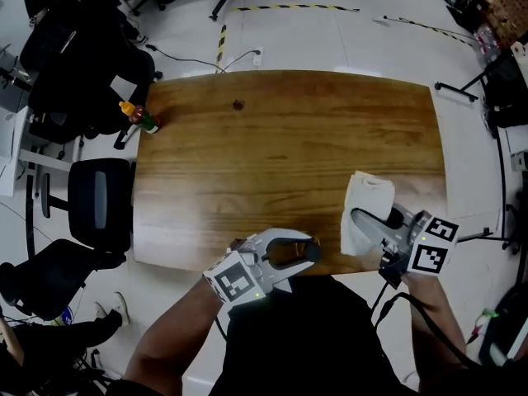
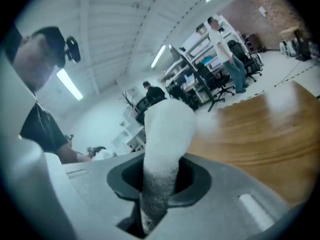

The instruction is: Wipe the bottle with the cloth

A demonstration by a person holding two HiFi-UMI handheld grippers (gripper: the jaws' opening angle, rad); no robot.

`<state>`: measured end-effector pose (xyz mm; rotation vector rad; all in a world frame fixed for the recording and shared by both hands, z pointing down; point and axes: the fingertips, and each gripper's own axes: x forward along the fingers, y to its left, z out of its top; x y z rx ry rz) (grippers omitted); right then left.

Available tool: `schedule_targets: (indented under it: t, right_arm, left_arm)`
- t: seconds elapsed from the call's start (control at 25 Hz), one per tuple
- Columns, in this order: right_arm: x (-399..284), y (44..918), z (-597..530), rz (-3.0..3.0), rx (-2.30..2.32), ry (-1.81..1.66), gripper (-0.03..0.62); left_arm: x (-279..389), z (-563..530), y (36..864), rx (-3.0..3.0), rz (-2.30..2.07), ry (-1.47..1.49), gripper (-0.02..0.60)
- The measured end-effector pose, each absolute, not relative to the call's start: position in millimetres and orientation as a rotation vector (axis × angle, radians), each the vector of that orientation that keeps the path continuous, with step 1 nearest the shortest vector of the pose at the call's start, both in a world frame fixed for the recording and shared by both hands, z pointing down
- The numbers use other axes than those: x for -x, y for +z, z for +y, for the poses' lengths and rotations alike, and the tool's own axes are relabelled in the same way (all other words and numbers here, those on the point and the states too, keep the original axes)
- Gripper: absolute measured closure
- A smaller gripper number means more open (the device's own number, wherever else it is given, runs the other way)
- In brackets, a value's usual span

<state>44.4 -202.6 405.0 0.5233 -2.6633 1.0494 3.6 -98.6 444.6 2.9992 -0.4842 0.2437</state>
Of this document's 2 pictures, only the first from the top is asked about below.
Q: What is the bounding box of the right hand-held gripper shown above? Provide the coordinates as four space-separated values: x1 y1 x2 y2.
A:
349 203 460 290

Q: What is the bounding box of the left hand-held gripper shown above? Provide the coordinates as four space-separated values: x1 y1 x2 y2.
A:
201 227 323 305

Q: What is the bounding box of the yellow bottle with dark cap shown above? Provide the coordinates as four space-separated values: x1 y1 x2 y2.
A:
266 237 322 266

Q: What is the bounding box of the white cloth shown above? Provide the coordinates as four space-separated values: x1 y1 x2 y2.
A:
339 170 396 258

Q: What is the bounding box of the sauce bottle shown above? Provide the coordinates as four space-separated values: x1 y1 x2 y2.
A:
118 101 162 136

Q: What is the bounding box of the person's left forearm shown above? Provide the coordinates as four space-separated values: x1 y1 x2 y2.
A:
122 277 226 396

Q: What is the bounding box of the person's right forearm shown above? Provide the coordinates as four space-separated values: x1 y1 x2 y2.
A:
400 273 469 396

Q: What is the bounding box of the person's black clothing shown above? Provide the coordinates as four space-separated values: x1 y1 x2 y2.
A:
209 275 417 396

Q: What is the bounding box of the black bag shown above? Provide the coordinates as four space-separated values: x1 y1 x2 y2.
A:
468 282 528 369

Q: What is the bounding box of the short yellow black floor tape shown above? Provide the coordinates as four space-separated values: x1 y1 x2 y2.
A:
215 23 229 74

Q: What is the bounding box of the white desk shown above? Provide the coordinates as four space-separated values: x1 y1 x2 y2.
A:
0 105 82 200

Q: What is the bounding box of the black power cable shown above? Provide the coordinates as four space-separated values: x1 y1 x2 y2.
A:
145 43 257 74

